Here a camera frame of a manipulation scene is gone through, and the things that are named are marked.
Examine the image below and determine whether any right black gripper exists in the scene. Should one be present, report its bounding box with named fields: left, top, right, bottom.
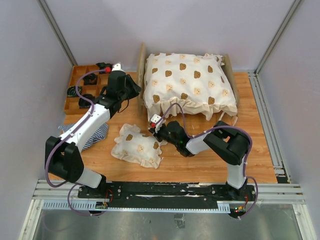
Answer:
left=148, top=124, right=179, bottom=147

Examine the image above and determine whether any large bear print cushion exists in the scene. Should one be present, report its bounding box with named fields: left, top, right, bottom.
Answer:
left=143, top=53, right=238, bottom=121

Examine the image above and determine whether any wooden pet bed frame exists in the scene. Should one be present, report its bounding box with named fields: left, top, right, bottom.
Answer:
left=135, top=42, right=240, bottom=114

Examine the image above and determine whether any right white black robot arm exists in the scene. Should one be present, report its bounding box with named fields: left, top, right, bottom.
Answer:
left=149, top=120, right=253, bottom=200

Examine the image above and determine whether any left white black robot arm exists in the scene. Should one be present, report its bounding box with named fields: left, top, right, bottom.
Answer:
left=44, top=63, right=141, bottom=198

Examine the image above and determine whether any small bear print pillow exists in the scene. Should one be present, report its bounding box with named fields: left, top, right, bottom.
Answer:
left=111, top=123, right=168, bottom=169

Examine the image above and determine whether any black rolled sock top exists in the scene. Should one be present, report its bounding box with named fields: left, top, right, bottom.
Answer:
left=96, top=62, right=113, bottom=74

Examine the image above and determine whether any black rolled sock middle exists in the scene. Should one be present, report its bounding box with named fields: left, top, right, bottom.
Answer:
left=83, top=73, right=98, bottom=86

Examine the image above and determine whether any blue striped cloth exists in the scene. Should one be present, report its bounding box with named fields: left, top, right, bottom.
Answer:
left=58, top=123, right=109, bottom=151

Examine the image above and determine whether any black rolled sock bottom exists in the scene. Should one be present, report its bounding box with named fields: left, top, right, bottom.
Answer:
left=78, top=93, right=95, bottom=109

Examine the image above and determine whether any black green rolled sock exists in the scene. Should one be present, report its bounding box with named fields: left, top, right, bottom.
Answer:
left=67, top=86, right=83, bottom=98

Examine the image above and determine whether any wooden compartment tray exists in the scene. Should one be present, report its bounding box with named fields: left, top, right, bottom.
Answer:
left=64, top=64, right=110, bottom=115

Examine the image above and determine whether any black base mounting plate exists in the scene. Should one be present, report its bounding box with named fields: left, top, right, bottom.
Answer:
left=77, top=181, right=256, bottom=210

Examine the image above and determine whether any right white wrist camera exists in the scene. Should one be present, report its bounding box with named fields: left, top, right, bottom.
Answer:
left=150, top=114, right=166, bottom=133

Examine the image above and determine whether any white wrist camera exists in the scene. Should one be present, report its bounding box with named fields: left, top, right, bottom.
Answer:
left=110, top=62, right=125, bottom=74
left=150, top=114, right=166, bottom=133

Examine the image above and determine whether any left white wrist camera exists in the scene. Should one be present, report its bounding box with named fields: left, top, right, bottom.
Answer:
left=110, top=62, right=125, bottom=74

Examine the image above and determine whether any left aluminium corner post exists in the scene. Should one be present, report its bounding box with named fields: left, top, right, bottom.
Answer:
left=36, top=0, right=78, bottom=66

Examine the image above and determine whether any aluminium corner post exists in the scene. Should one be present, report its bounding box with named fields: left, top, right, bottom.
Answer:
left=254, top=0, right=304, bottom=76
left=36, top=0, right=78, bottom=66

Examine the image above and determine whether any aluminium rail frame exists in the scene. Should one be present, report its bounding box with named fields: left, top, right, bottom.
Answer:
left=18, top=71, right=316, bottom=240

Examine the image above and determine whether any right aluminium corner post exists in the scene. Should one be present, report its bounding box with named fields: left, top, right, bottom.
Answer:
left=254, top=0, right=304, bottom=76

